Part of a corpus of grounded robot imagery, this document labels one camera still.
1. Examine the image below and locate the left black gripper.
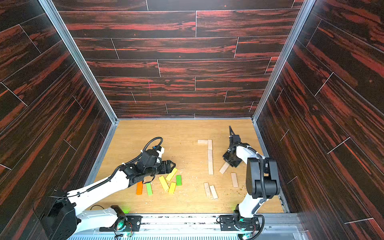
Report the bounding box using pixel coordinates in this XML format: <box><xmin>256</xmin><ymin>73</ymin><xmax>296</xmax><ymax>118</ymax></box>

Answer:
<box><xmin>144</xmin><ymin>159</ymin><xmax>177</xmax><ymax>178</ymax></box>

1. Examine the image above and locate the short green block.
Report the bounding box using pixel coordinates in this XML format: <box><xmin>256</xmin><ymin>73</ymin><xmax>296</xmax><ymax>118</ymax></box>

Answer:
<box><xmin>176</xmin><ymin>175</ymin><xmax>182</xmax><ymax>186</ymax></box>

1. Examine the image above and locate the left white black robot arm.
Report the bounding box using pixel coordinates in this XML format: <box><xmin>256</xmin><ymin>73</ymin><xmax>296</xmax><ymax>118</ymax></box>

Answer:
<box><xmin>40</xmin><ymin>143</ymin><xmax>176</xmax><ymax>240</ymax></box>

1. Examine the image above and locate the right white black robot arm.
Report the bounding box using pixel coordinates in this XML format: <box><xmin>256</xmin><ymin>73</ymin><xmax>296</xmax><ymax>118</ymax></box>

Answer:
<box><xmin>219</xmin><ymin>128</ymin><xmax>281</xmax><ymax>240</ymax></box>

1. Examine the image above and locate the small yellow block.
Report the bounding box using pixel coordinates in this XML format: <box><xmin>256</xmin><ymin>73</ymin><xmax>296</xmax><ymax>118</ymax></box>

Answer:
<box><xmin>168</xmin><ymin>182</ymin><xmax>177</xmax><ymax>195</ymax></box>

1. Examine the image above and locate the long light green block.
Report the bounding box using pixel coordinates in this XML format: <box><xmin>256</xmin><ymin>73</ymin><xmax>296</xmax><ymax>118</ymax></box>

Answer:
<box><xmin>145</xmin><ymin>183</ymin><xmax>153</xmax><ymax>196</ymax></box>

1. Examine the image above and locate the lower orange block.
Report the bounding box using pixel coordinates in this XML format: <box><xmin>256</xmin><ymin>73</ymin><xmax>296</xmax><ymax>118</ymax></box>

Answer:
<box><xmin>136</xmin><ymin>182</ymin><xmax>143</xmax><ymax>196</ymax></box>

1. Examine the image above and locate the aluminium front rail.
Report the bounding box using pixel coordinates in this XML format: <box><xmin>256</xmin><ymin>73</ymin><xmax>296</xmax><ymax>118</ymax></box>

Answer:
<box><xmin>70</xmin><ymin>214</ymin><xmax>309</xmax><ymax>240</ymax></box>

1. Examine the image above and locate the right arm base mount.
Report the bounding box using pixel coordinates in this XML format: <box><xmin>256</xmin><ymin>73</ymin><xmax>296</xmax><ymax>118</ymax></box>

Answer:
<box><xmin>216</xmin><ymin>215</ymin><xmax>261</xmax><ymax>232</ymax></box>

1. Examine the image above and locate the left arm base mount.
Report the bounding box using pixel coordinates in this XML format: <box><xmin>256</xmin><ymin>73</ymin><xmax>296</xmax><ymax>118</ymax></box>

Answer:
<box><xmin>99</xmin><ymin>205</ymin><xmax>143</xmax><ymax>233</ymax></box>

